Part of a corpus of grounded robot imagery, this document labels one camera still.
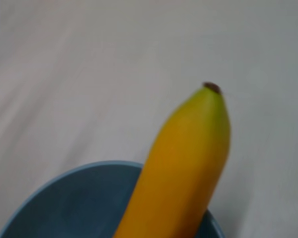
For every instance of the yellow banana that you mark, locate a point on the yellow banana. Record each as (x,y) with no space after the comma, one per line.
(178,168)

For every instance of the blue bowl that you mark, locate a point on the blue bowl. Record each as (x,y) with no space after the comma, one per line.
(77,205)

